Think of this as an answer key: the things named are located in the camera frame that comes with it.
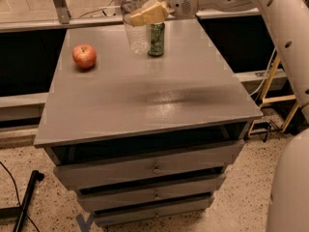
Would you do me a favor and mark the yellow metal frame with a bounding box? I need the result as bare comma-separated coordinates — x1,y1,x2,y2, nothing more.
246,0,309,137

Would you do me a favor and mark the red apple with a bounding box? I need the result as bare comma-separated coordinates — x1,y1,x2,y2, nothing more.
72,44,97,69

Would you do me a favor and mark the green soda can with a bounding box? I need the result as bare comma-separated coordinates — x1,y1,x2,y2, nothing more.
148,23,165,57

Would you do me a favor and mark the grey drawer cabinet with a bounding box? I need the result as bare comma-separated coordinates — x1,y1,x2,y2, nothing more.
35,19,261,227

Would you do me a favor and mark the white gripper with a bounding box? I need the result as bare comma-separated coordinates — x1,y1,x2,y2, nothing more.
128,0,198,27

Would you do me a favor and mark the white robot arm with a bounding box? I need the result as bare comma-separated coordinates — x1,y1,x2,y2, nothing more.
128,0,309,232

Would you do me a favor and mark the grey metal railing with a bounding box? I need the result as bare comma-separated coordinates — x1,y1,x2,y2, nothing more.
0,0,262,34

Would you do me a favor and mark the black floor stand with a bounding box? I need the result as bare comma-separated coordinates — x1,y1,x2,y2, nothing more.
0,170,44,232

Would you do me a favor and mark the white cable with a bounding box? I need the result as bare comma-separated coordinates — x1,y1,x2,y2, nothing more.
249,47,277,97

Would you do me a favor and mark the clear plastic water bottle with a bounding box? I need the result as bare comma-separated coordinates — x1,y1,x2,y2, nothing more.
121,0,150,54

